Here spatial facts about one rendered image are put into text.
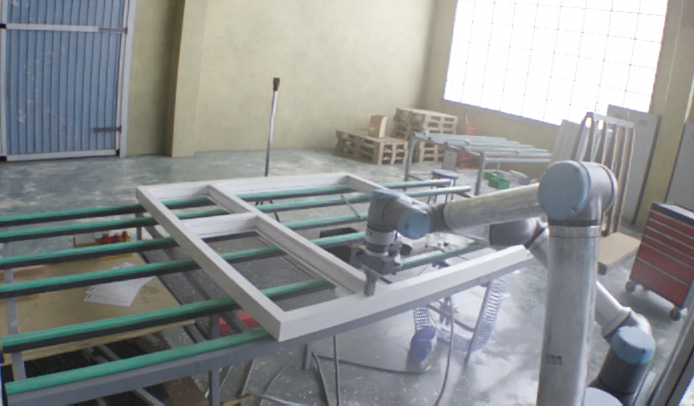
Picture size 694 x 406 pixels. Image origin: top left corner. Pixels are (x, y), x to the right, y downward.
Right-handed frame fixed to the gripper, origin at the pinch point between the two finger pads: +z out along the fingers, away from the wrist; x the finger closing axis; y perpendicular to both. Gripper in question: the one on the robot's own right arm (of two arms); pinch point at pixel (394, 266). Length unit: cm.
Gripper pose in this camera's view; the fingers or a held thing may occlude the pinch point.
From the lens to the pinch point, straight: 187.9
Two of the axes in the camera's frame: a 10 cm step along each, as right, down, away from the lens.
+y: -9.7, -2.4, -1.1
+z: -0.1, 4.7, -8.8
